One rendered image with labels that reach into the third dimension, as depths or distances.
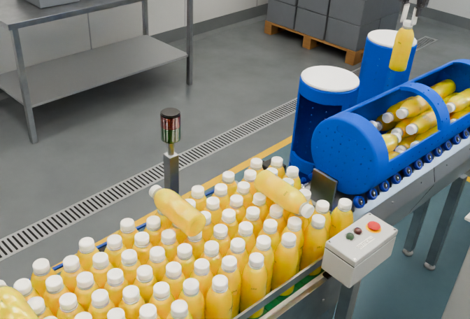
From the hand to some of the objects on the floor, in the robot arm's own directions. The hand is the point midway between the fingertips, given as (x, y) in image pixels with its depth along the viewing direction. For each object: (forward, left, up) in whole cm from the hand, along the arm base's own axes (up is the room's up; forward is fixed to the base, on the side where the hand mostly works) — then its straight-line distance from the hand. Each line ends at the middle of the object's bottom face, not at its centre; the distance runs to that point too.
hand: (410, 15), depth 198 cm
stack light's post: (+30, +94, -147) cm, 176 cm away
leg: (-22, -47, -145) cm, 154 cm away
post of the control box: (-36, +80, -148) cm, 172 cm away
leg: (-8, -48, -145) cm, 153 cm away
